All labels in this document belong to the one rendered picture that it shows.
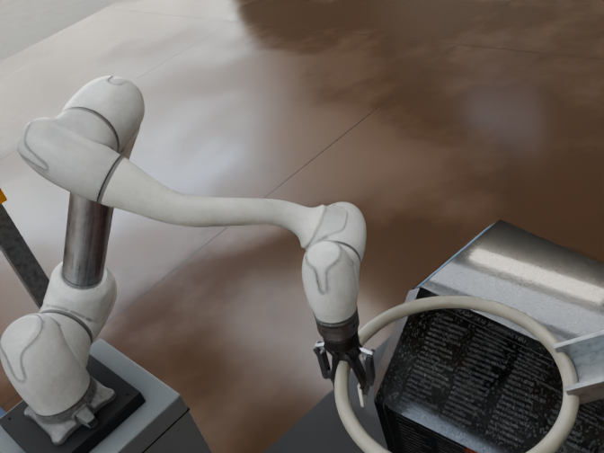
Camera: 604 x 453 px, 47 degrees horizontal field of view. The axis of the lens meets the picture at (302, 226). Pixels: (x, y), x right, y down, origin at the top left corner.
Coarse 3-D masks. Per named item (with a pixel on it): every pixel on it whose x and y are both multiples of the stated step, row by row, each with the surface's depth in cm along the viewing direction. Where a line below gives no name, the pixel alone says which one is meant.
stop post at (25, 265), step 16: (0, 192) 239; (0, 208) 242; (0, 224) 244; (0, 240) 246; (16, 240) 250; (16, 256) 252; (32, 256) 256; (16, 272) 257; (32, 272) 258; (32, 288) 259
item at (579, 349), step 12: (588, 336) 140; (600, 336) 139; (564, 348) 142; (576, 348) 141; (588, 348) 141; (600, 348) 141; (576, 360) 142; (588, 360) 141; (600, 360) 139; (576, 372) 140; (588, 372) 139; (600, 372) 137; (576, 384) 133; (588, 384) 132; (600, 384) 131; (588, 396) 134; (600, 396) 133
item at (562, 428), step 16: (416, 304) 160; (432, 304) 160; (448, 304) 160; (464, 304) 159; (480, 304) 157; (496, 304) 156; (384, 320) 158; (512, 320) 153; (528, 320) 151; (368, 336) 156; (544, 336) 147; (560, 352) 142; (560, 368) 140; (336, 384) 146; (336, 400) 143; (576, 400) 133; (352, 416) 138; (560, 416) 131; (352, 432) 136; (560, 432) 128; (368, 448) 132; (384, 448) 132; (544, 448) 126
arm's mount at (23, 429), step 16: (96, 368) 185; (112, 384) 179; (128, 384) 177; (112, 400) 174; (128, 400) 173; (144, 400) 176; (16, 416) 178; (96, 416) 171; (112, 416) 170; (128, 416) 173; (16, 432) 174; (32, 432) 172; (80, 432) 168; (96, 432) 168; (32, 448) 168; (48, 448) 167; (64, 448) 166; (80, 448) 165
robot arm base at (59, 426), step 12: (96, 384) 177; (84, 396) 170; (96, 396) 173; (108, 396) 173; (72, 408) 168; (84, 408) 169; (96, 408) 172; (36, 420) 173; (48, 420) 168; (60, 420) 168; (72, 420) 169; (84, 420) 167; (96, 420) 169; (48, 432) 169; (60, 432) 167; (72, 432) 169; (60, 444) 167
